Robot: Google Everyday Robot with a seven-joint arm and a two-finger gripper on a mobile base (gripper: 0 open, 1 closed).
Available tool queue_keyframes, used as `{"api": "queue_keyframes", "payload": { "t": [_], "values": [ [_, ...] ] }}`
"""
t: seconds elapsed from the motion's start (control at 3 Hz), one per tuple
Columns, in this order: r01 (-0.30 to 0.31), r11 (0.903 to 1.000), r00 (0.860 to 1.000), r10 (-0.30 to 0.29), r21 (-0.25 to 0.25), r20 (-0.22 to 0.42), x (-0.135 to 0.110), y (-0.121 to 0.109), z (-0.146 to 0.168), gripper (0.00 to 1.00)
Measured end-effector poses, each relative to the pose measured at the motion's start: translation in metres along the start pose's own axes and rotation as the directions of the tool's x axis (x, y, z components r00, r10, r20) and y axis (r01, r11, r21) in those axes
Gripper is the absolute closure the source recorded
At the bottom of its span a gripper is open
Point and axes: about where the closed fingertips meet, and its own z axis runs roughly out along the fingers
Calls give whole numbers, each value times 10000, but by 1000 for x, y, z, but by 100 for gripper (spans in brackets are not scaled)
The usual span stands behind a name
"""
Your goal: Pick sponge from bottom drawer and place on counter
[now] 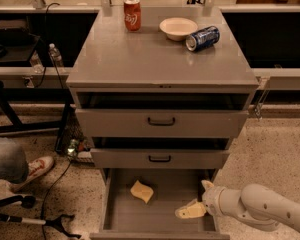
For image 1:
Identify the yellow sponge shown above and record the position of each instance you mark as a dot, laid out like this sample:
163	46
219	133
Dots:
142	191

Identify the grey top drawer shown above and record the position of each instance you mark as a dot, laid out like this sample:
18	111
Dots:
154	115

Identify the black white grabber tool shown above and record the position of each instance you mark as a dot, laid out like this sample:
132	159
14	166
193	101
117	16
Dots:
28	202

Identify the blue jeans leg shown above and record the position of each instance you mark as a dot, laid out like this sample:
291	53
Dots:
13	164

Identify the black table frame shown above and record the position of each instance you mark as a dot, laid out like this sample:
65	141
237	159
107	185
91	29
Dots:
36	95

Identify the white bowl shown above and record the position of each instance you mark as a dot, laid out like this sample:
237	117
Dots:
177	29

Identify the white red sneaker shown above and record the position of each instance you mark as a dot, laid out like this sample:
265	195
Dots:
36	169

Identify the grey drawer cabinet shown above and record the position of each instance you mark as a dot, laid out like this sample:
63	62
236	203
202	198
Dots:
118	61

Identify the clear water bottle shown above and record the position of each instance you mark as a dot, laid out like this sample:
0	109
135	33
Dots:
55	56

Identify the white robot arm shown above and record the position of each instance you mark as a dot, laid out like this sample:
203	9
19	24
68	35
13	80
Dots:
254	205

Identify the green glass bottle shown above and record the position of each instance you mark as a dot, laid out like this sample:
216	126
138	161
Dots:
72	150

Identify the blue soda can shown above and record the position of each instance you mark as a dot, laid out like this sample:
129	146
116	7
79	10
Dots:
202	39

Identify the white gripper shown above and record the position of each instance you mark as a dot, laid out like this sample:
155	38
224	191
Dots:
212	199

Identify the red soda can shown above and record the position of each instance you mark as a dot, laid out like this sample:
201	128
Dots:
132	14

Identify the grey middle drawer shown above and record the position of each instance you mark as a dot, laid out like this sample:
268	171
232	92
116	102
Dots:
160	153

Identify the grey bottom drawer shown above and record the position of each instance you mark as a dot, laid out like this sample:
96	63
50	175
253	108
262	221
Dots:
125	217

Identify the grey drawer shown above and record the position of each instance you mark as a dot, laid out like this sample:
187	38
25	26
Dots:
125	217
160	153
154	115

